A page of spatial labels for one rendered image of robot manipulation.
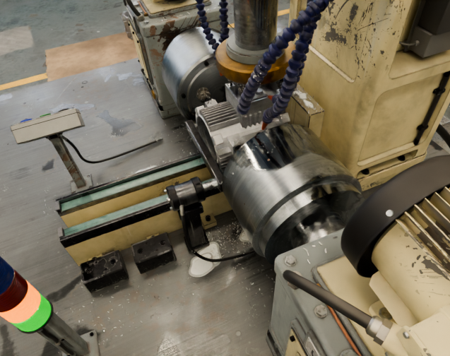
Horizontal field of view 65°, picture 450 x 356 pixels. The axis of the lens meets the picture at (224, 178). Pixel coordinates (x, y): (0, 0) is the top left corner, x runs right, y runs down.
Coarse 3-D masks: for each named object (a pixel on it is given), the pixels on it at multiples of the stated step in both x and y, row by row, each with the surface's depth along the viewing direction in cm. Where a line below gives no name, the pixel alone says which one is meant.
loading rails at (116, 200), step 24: (168, 168) 102; (192, 168) 101; (96, 192) 97; (120, 192) 97; (144, 192) 101; (216, 192) 97; (72, 216) 96; (96, 216) 100; (120, 216) 91; (144, 216) 91; (168, 216) 96; (72, 240) 88; (96, 240) 91; (120, 240) 95
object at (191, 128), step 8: (192, 128) 95; (192, 136) 94; (200, 136) 93; (200, 144) 91; (200, 152) 91; (208, 152) 89; (208, 160) 87; (216, 160) 87; (208, 168) 87; (216, 168) 85; (216, 176) 83; (216, 184) 83
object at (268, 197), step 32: (288, 128) 73; (256, 160) 70; (288, 160) 67; (320, 160) 67; (224, 192) 80; (256, 192) 67; (288, 192) 63; (320, 192) 62; (352, 192) 65; (256, 224) 66; (288, 224) 64; (320, 224) 65
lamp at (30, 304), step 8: (32, 288) 59; (32, 296) 58; (24, 304) 57; (32, 304) 58; (0, 312) 55; (8, 312) 55; (16, 312) 56; (24, 312) 57; (32, 312) 59; (8, 320) 57; (16, 320) 58; (24, 320) 58
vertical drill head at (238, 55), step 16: (240, 0) 68; (256, 0) 67; (272, 0) 68; (240, 16) 70; (256, 16) 69; (272, 16) 70; (240, 32) 73; (256, 32) 71; (272, 32) 73; (224, 48) 80; (240, 48) 75; (256, 48) 74; (288, 48) 78; (224, 64) 76; (240, 64) 75; (256, 64) 75; (272, 64) 74; (288, 64) 75; (240, 80) 75; (272, 80) 75
